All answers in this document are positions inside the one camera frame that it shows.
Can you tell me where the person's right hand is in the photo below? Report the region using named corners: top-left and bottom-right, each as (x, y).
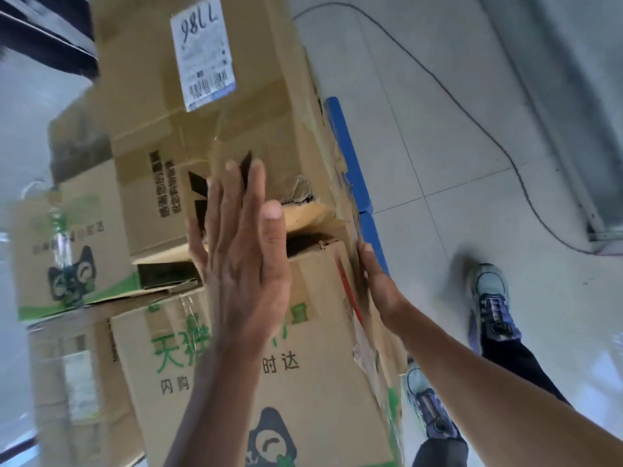
top-left (358, 240), bottom-right (409, 336)

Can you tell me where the person's left hand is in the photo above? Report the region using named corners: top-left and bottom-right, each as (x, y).
top-left (187, 158), bottom-right (293, 347)

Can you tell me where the box marked 7786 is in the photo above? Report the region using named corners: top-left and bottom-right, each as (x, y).
top-left (90, 0), bottom-right (363, 258)

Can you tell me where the person's right forearm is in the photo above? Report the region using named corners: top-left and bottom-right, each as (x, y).
top-left (394, 304), bottom-right (623, 467)

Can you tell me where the person's left forearm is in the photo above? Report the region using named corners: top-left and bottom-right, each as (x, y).
top-left (163, 335), bottom-right (273, 467)

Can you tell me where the person's right shoe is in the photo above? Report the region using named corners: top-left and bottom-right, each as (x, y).
top-left (467, 263), bottom-right (522, 355)

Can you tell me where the person's shoe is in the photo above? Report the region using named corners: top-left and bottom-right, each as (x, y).
top-left (404, 362), bottom-right (461, 441)
top-left (467, 263), bottom-right (522, 355)

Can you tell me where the person's left shoe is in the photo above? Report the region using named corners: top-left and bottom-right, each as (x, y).
top-left (404, 362), bottom-right (461, 441)

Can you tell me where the person's right leg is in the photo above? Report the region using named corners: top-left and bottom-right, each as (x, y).
top-left (480, 333), bottom-right (571, 407)

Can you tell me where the person's leg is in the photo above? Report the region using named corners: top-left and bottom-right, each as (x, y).
top-left (412, 435), bottom-right (469, 467)
top-left (480, 333), bottom-right (571, 407)

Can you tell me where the person's left leg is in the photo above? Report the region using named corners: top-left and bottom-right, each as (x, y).
top-left (412, 435), bottom-right (469, 467)

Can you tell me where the silver metal shelf rack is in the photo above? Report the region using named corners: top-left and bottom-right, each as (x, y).
top-left (474, 0), bottom-right (623, 244)

